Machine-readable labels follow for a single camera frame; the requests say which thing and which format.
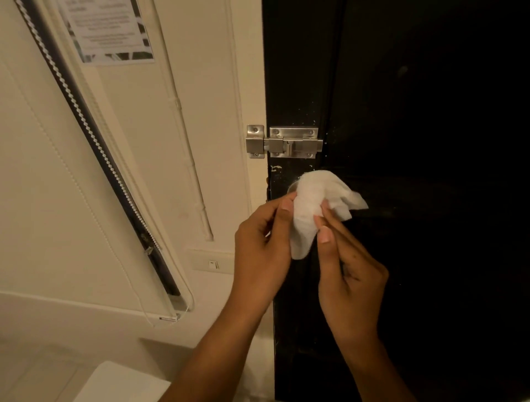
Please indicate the person's right thumb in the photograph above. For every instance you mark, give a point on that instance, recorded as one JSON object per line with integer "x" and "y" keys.
{"x": 325, "y": 252}

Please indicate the black door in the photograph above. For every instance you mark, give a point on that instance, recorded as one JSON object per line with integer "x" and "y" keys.
{"x": 414, "y": 103}

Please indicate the person's left hand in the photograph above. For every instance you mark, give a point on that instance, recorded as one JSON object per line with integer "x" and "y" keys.
{"x": 261, "y": 261}

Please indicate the person's right forearm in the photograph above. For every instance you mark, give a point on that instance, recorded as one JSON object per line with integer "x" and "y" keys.
{"x": 374, "y": 372}

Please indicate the white box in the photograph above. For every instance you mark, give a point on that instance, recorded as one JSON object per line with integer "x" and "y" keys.
{"x": 120, "y": 383}

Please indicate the white light switch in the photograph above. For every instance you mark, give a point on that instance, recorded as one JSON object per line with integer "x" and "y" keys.
{"x": 213, "y": 261}

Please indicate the person's left thumb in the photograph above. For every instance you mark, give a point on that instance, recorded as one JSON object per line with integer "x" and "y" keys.
{"x": 285, "y": 227}

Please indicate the silver door bolt latch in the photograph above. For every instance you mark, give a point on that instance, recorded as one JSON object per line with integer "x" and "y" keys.
{"x": 296, "y": 143}

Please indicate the printed paper notice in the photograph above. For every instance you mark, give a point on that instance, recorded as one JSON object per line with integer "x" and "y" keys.
{"x": 107, "y": 29}

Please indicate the silver bolt keeper plate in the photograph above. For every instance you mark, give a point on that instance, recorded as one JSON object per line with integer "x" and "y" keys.
{"x": 254, "y": 143}

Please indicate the cream roller blind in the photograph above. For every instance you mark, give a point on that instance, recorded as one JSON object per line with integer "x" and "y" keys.
{"x": 45, "y": 198}

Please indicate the person's left forearm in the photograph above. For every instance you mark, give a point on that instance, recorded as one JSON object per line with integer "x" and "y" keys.
{"x": 223, "y": 356}

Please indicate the person's right hand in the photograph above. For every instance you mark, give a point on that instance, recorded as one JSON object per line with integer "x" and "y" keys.
{"x": 352, "y": 298}

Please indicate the white tissue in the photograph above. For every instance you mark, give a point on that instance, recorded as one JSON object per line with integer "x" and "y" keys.
{"x": 310, "y": 198}

